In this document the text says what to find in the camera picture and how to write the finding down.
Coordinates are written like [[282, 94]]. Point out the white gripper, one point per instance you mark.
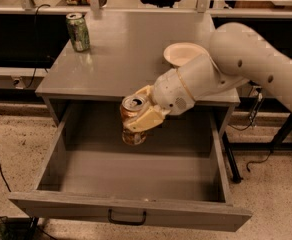
[[170, 90]]

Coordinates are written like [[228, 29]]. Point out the orange soda can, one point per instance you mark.
[[129, 108]]

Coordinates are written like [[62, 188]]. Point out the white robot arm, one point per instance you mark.
[[236, 54]]

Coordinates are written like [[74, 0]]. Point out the open grey top drawer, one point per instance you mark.
[[177, 176]]

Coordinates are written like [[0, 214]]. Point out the green soda can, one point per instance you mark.
[[78, 31]]

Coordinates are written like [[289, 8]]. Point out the white paper bowl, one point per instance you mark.
[[179, 54]]

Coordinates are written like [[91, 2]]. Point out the grey cabinet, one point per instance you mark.
[[126, 53]]

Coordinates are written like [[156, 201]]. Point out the black table leg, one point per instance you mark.
[[236, 178]]

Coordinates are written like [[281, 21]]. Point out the black drawer handle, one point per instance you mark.
[[126, 219]]

